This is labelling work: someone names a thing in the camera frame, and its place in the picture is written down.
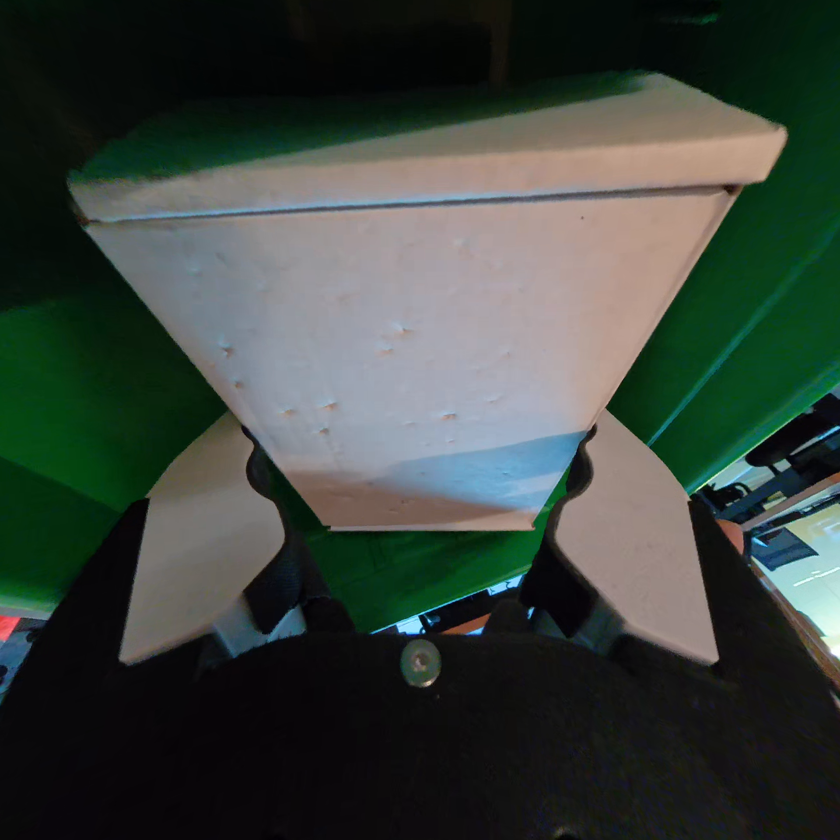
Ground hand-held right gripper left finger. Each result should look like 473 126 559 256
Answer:
118 411 309 665

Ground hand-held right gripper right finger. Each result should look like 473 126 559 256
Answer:
521 409 721 665

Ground green plastic bin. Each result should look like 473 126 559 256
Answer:
0 0 840 634

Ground white cardboard mailer box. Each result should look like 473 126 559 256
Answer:
66 69 788 534

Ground black office chair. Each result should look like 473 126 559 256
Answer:
747 394 840 476

